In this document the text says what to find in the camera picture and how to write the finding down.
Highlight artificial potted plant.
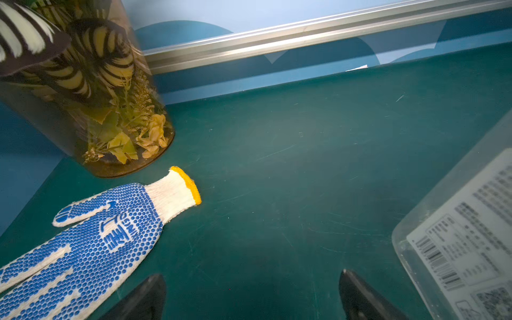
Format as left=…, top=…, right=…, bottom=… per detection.
left=1, top=1, right=175, bottom=177

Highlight square clear plastic bottle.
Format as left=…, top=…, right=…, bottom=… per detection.
left=392, top=114, right=511, bottom=319

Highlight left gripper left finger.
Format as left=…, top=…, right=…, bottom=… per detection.
left=100, top=273, right=167, bottom=320

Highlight aluminium back frame bar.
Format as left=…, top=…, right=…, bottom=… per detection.
left=143, top=0, right=511, bottom=75

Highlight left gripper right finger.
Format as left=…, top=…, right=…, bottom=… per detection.
left=339, top=269, right=408, bottom=320

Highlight blue dotted work glove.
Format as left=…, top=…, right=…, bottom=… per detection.
left=1, top=167, right=201, bottom=319

